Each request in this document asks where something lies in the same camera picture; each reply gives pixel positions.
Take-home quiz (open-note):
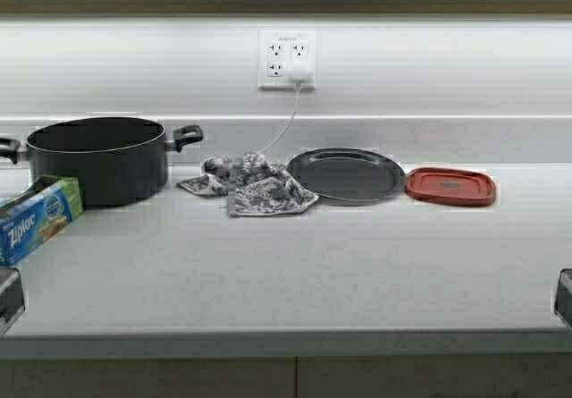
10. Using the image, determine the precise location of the blue Ziploc bag box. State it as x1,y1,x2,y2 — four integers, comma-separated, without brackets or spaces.
1,175,84,267

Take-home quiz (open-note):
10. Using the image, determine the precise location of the white charger cable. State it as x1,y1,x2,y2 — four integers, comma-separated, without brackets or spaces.
257,87,300,154

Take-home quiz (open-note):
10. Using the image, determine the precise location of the red plastic container lid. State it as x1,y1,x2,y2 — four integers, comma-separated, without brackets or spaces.
405,167,497,207

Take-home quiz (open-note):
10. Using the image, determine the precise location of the white wall outlet plate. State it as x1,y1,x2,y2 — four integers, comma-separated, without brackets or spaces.
257,30,317,91

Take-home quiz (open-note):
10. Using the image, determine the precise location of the grey patterned dish towel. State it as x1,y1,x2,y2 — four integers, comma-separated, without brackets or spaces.
177,152,319,217

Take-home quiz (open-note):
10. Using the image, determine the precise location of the white charger plug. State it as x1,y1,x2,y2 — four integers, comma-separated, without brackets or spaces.
289,69,314,91

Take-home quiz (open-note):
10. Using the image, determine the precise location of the right wooden drawer front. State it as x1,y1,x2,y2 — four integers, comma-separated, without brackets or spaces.
297,353,571,397

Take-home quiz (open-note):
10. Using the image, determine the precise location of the black cooking pot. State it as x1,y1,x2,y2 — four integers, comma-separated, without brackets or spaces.
1,117,204,209

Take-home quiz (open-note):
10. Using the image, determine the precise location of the dark grey plate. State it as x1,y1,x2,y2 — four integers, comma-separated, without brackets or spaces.
287,148,406,204

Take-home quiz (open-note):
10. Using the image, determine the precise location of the left wooden drawer front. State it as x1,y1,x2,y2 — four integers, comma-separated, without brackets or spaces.
1,360,298,397

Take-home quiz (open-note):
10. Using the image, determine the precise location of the wooden drawer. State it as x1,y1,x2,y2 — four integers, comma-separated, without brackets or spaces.
297,353,571,397
1,360,298,397

